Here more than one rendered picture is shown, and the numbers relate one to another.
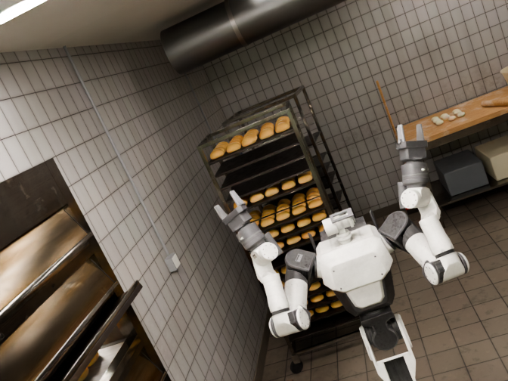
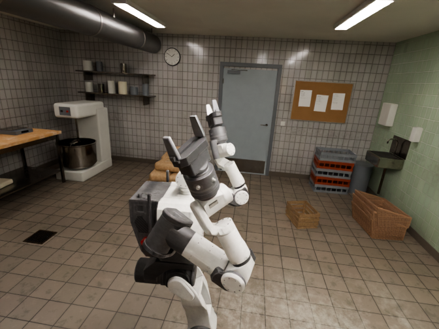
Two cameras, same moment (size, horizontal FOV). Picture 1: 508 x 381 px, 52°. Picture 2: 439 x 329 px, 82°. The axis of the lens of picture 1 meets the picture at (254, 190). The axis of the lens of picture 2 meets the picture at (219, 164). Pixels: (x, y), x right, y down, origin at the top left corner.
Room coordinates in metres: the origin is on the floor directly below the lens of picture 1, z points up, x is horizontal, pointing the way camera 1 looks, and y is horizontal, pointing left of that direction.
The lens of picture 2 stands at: (1.87, 0.74, 1.83)
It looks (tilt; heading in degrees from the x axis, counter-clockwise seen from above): 19 degrees down; 263
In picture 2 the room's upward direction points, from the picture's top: 3 degrees clockwise
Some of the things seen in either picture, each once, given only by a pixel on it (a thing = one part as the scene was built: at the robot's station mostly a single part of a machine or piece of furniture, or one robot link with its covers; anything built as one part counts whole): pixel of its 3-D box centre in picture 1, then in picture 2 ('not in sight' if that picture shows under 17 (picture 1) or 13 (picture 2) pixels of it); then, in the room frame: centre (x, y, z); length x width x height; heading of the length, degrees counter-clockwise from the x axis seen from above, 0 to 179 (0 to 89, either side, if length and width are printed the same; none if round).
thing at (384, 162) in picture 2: not in sight; (381, 166); (-1.11, -2.74, 0.69); 0.46 x 0.36 x 0.94; 76
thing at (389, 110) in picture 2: not in sight; (387, 114); (-1.35, -3.19, 1.45); 0.28 x 0.11 x 0.36; 76
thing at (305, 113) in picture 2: not in sight; (320, 102); (-0.49, -3.86, 1.55); 1.04 x 0.02 x 0.74; 166
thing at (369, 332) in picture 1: (382, 329); (179, 273); (1.92, -0.25, 0.94); 0.14 x 0.13 x 0.12; 81
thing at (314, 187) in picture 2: not in sight; (328, 185); (-0.69, -3.39, 0.08); 0.60 x 0.40 x 0.15; 168
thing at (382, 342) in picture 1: (376, 315); (166, 267); (1.98, -0.26, 0.97); 0.28 x 0.13 x 0.18; 171
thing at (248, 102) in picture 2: not in sight; (245, 121); (0.83, -4.15, 1.08); 1.14 x 0.09 x 2.16; 166
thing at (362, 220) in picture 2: not in sight; (375, 219); (-0.67, -2.07, 0.14); 0.56 x 0.49 x 0.28; 82
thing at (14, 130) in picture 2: not in sight; (15, 130); (4.53, -3.31, 0.94); 0.32 x 0.30 x 0.07; 166
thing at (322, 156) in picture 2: not in sight; (334, 154); (-0.69, -3.38, 0.68); 0.60 x 0.40 x 0.15; 166
